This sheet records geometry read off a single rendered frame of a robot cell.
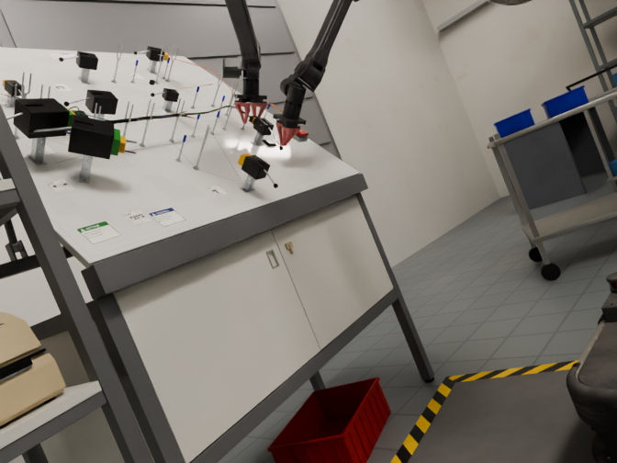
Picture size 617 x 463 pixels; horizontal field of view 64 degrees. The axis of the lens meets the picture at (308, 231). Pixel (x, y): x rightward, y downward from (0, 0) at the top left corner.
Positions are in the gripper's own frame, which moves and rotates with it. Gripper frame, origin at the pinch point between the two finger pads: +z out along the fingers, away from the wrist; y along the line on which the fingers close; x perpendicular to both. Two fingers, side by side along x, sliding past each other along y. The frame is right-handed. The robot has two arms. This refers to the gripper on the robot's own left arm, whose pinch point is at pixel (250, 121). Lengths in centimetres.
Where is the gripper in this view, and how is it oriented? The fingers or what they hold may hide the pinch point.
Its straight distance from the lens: 181.5
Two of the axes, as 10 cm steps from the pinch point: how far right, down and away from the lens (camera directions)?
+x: 7.4, 2.1, -6.4
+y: -6.7, 1.7, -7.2
